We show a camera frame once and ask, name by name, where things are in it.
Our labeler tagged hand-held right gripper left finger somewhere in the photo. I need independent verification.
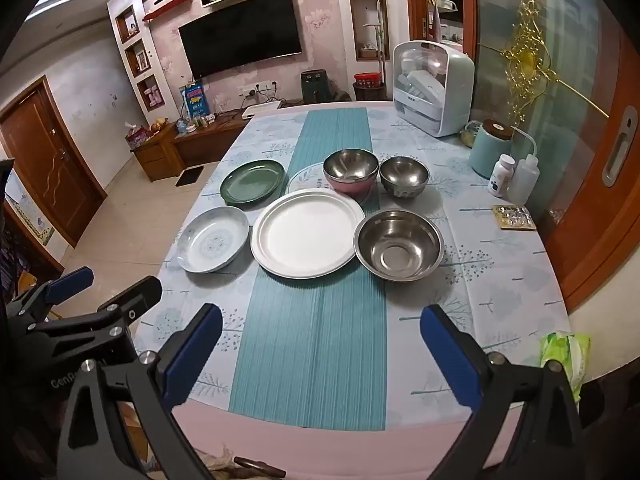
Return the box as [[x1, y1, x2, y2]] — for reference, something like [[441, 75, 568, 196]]
[[56, 303, 223, 480]]

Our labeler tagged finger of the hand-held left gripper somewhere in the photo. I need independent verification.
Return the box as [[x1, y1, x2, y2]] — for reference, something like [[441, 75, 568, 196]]
[[27, 276, 163, 348], [7, 267, 95, 321]]

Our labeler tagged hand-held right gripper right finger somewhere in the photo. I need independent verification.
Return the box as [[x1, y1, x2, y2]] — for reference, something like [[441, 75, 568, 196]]
[[420, 304, 586, 480]]

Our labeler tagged blue patterned white plate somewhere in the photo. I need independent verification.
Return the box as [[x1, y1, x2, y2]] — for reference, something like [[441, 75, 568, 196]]
[[175, 206, 251, 275]]

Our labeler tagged large steel bowl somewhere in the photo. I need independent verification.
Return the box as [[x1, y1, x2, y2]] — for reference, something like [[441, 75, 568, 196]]
[[354, 210, 445, 282]]

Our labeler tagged large white plate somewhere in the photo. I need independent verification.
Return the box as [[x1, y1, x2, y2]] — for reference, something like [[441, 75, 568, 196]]
[[250, 188, 367, 280]]

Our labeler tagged green plate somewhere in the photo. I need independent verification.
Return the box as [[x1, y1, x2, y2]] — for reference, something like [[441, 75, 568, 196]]
[[220, 159, 287, 207]]

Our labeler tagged small steel bowl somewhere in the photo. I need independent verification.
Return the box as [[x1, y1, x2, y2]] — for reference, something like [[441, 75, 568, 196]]
[[379, 156, 430, 200]]

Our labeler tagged pink steel bowl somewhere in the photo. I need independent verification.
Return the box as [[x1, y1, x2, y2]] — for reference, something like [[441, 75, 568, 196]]
[[322, 149, 379, 200]]

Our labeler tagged tree print tablecloth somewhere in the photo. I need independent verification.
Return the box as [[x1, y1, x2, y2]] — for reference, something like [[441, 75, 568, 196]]
[[132, 102, 571, 436]]

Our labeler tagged brown wooden door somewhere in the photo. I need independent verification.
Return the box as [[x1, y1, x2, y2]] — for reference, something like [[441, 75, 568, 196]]
[[0, 76, 108, 248]]

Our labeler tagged teal table runner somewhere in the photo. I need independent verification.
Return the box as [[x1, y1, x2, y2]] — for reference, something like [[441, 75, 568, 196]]
[[227, 105, 388, 432]]

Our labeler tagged green wet wipes packet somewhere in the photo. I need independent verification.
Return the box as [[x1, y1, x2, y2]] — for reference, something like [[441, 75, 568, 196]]
[[539, 332, 592, 403]]

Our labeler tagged foil blister pack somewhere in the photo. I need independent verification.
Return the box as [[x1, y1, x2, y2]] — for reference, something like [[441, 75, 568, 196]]
[[491, 204, 537, 232]]

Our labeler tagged pink tissue box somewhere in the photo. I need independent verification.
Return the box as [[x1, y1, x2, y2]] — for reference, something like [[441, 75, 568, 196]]
[[125, 122, 151, 150]]

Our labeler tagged wooden television cabinet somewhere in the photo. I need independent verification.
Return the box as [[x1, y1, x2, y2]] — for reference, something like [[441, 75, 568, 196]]
[[131, 105, 251, 183]]

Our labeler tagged wooden sliding door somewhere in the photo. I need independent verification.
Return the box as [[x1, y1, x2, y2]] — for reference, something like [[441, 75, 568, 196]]
[[545, 25, 640, 311]]

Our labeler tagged white pill bottle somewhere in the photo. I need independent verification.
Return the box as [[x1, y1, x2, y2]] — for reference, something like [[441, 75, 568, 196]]
[[488, 154, 516, 198]]

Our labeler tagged translucent squeeze bottle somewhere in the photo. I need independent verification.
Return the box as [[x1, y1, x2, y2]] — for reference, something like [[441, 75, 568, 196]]
[[507, 127, 543, 207]]

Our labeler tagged teal canister with wooden lid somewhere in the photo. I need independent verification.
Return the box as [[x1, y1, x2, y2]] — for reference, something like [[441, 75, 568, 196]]
[[468, 120, 514, 181]]

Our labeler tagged blue printed package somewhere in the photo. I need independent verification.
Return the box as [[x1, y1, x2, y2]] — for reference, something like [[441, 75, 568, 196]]
[[179, 80, 208, 120]]

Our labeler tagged yellow glass jar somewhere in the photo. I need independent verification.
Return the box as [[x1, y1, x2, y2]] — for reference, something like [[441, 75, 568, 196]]
[[460, 121, 483, 148]]

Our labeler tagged white set-top box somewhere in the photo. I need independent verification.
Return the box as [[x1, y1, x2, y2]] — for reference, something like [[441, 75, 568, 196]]
[[241, 101, 283, 120]]

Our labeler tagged white dish storage cabinet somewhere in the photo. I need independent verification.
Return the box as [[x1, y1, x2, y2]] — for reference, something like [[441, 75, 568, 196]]
[[392, 41, 476, 138]]

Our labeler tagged dark green air fryer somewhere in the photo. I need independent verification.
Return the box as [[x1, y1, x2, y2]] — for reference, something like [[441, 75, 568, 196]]
[[300, 71, 326, 106]]

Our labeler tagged white upright mop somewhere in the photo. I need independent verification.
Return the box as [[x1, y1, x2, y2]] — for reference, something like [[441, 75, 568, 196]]
[[364, 0, 388, 76]]

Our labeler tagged wall poster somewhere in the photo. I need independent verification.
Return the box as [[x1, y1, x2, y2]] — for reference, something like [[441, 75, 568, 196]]
[[5, 170, 56, 246]]

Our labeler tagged white wall socket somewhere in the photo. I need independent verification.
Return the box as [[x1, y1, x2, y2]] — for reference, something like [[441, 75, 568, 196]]
[[239, 80, 277, 97]]

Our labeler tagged silver door handle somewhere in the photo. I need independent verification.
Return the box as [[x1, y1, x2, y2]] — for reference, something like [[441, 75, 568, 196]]
[[601, 106, 637, 187]]

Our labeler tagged black wall television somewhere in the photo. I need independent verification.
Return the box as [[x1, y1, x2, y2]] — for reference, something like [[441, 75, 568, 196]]
[[178, 0, 304, 81]]

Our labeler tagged red wall shelf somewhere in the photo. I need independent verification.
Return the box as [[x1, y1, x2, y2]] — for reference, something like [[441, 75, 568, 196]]
[[142, 0, 193, 22]]

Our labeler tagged wooden doorway frame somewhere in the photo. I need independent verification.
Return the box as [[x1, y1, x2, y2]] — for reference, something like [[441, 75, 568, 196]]
[[404, 0, 478, 58]]

